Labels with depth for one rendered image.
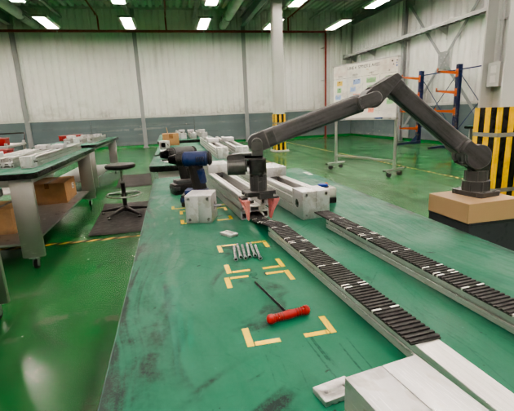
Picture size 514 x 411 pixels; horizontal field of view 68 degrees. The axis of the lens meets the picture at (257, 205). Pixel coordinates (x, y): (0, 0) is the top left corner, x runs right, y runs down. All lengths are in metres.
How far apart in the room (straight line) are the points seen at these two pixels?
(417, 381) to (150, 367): 0.37
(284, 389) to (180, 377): 0.15
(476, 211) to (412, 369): 0.94
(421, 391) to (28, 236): 3.24
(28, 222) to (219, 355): 2.91
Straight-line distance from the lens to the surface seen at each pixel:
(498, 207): 1.39
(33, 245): 3.47
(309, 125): 1.23
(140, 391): 0.58
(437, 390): 0.43
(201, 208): 1.29
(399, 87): 1.29
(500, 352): 0.69
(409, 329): 0.64
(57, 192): 4.93
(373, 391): 0.41
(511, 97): 4.45
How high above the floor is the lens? 1.13
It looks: 14 degrees down
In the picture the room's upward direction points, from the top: 2 degrees counter-clockwise
